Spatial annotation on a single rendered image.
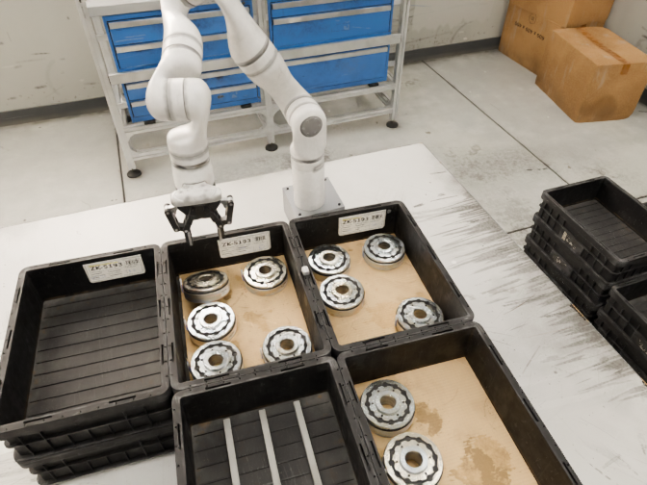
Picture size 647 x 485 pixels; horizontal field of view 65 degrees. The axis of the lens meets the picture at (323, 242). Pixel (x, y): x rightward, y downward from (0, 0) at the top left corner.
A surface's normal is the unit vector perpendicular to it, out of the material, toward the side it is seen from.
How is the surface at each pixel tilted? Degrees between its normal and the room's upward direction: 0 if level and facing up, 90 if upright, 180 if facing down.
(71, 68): 90
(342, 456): 0
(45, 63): 90
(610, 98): 90
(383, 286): 0
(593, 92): 90
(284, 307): 0
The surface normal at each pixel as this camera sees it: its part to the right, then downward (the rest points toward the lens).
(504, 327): 0.00, -0.73
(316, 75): 0.34, 0.65
